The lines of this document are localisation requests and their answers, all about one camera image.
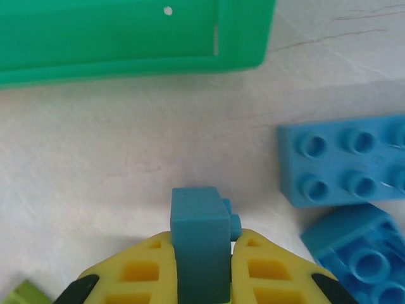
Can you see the small dark blue lego brick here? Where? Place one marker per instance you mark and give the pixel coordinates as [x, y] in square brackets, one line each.
[199, 240]

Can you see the green plastic bin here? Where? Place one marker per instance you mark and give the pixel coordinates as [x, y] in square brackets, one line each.
[95, 38]

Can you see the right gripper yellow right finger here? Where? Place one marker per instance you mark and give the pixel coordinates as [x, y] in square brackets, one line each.
[240, 272]

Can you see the lime green lego brick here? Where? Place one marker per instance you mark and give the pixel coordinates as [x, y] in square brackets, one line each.
[28, 294]

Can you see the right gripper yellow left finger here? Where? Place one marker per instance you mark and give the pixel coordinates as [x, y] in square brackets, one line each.
[164, 269]

